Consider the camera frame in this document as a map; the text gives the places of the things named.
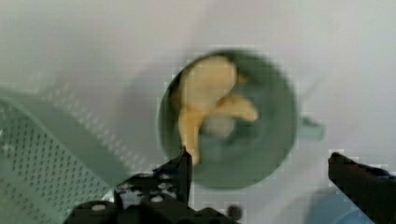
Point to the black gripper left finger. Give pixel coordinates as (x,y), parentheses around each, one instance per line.
(158,197)

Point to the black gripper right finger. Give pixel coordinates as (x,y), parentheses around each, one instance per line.
(371,189)

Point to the peeled toy banana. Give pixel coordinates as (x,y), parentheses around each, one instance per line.
(205,89)

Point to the green mug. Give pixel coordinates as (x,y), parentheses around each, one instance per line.
(236,153)

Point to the blue cup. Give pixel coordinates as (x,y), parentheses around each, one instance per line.
(336,208)

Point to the green perforated colander bowl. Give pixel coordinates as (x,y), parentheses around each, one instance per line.
(49,162)

